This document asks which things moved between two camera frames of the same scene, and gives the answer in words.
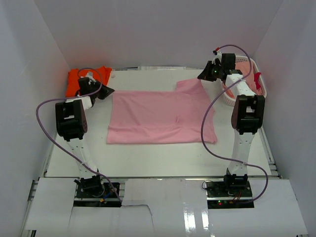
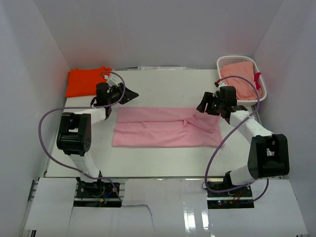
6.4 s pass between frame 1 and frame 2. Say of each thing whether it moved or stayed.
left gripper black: moved
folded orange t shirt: stayed
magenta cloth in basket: stayed
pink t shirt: moved
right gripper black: moved
